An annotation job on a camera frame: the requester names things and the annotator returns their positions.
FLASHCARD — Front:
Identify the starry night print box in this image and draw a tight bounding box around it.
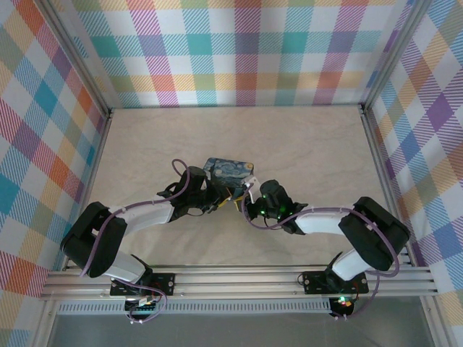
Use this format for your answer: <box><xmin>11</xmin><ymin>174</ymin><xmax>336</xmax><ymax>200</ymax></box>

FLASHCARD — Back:
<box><xmin>202</xmin><ymin>156</ymin><xmax>255</xmax><ymax>200</ymax></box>

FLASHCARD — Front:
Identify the left controller board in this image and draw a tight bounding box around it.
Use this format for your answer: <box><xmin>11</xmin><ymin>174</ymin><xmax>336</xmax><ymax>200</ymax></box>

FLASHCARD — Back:
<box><xmin>124</xmin><ymin>296</ymin><xmax>160</xmax><ymax>314</ymax></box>

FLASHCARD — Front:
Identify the controller board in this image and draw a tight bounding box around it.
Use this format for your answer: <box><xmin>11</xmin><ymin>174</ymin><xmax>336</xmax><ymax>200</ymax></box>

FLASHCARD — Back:
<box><xmin>124</xmin><ymin>296</ymin><xmax>160</xmax><ymax>314</ymax></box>
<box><xmin>331</xmin><ymin>295</ymin><xmax>356</xmax><ymax>316</ymax></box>

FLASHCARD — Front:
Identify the right controller board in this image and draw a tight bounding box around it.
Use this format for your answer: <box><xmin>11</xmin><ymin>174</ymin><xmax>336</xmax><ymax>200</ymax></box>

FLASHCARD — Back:
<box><xmin>331</xmin><ymin>295</ymin><xmax>356</xmax><ymax>316</ymax></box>

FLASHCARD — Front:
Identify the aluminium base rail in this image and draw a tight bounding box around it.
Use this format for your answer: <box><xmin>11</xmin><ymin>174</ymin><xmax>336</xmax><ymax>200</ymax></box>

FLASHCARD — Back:
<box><xmin>38</xmin><ymin>265</ymin><xmax>441</xmax><ymax>301</ymax></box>

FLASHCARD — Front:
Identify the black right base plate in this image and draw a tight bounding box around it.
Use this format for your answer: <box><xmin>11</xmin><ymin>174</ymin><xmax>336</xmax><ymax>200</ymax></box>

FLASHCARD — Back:
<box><xmin>302</xmin><ymin>270</ymin><xmax>370</xmax><ymax>296</ymax></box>

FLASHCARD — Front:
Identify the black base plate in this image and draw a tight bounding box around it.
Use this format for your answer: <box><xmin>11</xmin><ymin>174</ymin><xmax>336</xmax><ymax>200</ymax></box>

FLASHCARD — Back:
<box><xmin>302</xmin><ymin>270</ymin><xmax>370</xmax><ymax>296</ymax></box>
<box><xmin>109</xmin><ymin>273</ymin><xmax>177</xmax><ymax>298</ymax></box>

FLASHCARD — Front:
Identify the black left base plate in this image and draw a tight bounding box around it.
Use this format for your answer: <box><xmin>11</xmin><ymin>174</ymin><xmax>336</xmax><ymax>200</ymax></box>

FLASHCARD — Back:
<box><xmin>109</xmin><ymin>273</ymin><xmax>177</xmax><ymax>298</ymax></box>

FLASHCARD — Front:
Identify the grey slotted cable duct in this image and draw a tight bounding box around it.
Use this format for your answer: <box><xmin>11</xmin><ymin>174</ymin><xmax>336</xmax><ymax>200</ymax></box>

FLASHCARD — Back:
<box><xmin>56</xmin><ymin>301</ymin><xmax>334</xmax><ymax>316</ymax></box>

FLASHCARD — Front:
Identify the aluminium side rail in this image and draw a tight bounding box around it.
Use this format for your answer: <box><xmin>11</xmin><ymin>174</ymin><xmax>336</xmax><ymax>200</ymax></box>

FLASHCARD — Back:
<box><xmin>360</xmin><ymin>104</ymin><xmax>413</xmax><ymax>267</ymax></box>
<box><xmin>63</xmin><ymin>108</ymin><xmax>114</xmax><ymax>272</ymax></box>

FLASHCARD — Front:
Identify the aluminium frame post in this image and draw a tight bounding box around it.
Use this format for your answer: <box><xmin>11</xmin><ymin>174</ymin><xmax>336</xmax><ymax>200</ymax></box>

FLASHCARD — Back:
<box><xmin>42</xmin><ymin>0</ymin><xmax>114</xmax><ymax>116</ymax></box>
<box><xmin>361</xmin><ymin>0</ymin><xmax>435</xmax><ymax>109</ymax></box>

